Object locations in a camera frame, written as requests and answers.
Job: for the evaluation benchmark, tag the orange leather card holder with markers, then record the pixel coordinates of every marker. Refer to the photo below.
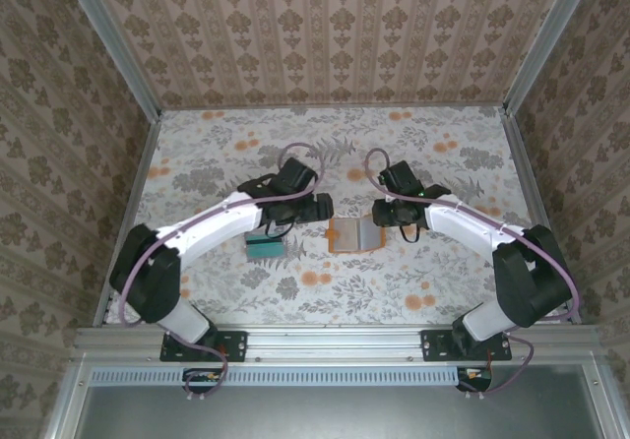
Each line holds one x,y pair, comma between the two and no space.
354,234

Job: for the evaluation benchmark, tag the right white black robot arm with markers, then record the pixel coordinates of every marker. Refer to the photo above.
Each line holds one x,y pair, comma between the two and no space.
526,276

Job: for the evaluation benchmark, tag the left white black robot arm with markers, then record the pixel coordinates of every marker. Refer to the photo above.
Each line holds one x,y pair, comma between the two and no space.
162,271

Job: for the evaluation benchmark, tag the grey metal sheet panel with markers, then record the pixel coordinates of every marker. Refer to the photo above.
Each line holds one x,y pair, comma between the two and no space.
334,414

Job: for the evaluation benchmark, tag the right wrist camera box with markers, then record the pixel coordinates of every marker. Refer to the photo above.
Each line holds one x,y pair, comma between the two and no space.
401,178

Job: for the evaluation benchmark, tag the aluminium side rail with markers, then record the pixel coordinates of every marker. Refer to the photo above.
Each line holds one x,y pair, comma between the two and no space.
138,183
529,183

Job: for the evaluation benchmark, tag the aluminium mounting rail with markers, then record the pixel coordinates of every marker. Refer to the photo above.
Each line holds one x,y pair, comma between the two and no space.
334,343

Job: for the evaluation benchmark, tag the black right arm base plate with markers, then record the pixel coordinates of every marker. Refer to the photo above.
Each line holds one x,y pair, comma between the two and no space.
435,345

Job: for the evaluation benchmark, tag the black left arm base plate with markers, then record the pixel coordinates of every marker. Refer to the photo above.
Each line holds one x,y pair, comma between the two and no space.
233,345

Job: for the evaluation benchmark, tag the aluminium frame post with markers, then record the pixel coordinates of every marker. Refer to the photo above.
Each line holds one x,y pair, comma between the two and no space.
546,40
113,40

